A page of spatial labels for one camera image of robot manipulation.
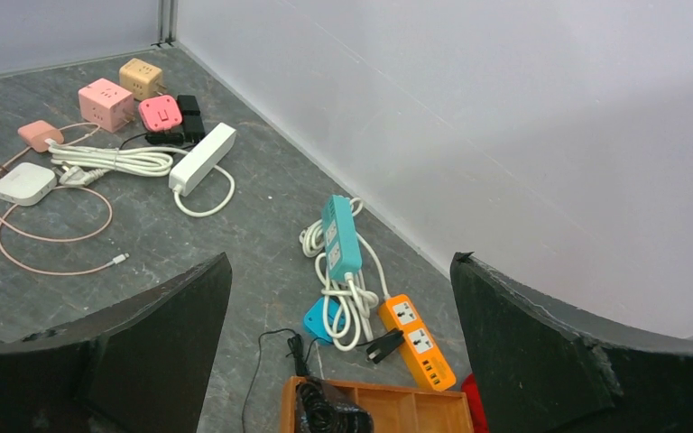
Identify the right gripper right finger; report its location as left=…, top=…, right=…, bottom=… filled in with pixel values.
left=449, top=253, right=693, bottom=432

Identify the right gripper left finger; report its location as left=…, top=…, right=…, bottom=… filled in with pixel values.
left=0, top=254, right=233, bottom=432

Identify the orange power strip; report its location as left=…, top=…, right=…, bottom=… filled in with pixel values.
left=377, top=294, right=457, bottom=392

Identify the blue folding extension socket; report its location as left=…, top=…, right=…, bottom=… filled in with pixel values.
left=302, top=297, right=348, bottom=345

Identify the white charger plug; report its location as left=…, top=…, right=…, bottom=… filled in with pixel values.
left=0, top=162, right=57, bottom=207

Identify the teal power strip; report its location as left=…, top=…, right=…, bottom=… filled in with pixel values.
left=321, top=195, right=363, bottom=282

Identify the white usb power strip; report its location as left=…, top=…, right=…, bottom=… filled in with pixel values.
left=169, top=123, right=236, bottom=197

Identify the pink folding plug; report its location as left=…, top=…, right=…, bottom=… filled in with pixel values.
left=137, top=95, right=183, bottom=132

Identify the orange pink usb charger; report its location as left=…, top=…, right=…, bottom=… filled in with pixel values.
left=17, top=120, right=64, bottom=153

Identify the pink plug adapter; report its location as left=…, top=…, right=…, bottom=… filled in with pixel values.
left=78, top=78, right=134, bottom=133

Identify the wooden cube adapter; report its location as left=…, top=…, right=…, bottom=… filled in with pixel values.
left=119, top=58, right=167, bottom=101

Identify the black power adapter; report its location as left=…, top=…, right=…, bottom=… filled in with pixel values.
left=364, top=328, right=404, bottom=364

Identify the small black adapter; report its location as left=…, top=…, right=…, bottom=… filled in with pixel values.
left=177, top=95, right=201, bottom=116

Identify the red cloth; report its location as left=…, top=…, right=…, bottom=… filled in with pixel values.
left=461, top=373, right=490, bottom=433

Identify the orange divided tray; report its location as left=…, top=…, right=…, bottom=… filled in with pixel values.
left=279, top=374, right=476, bottom=433

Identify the black adapter cable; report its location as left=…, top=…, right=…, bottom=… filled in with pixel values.
left=241, top=327, right=372, bottom=433

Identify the teal strip white cord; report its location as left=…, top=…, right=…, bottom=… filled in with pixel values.
left=298, top=197, right=393, bottom=353

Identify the pink thin cable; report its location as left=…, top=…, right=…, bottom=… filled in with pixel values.
left=0, top=122, right=130, bottom=277

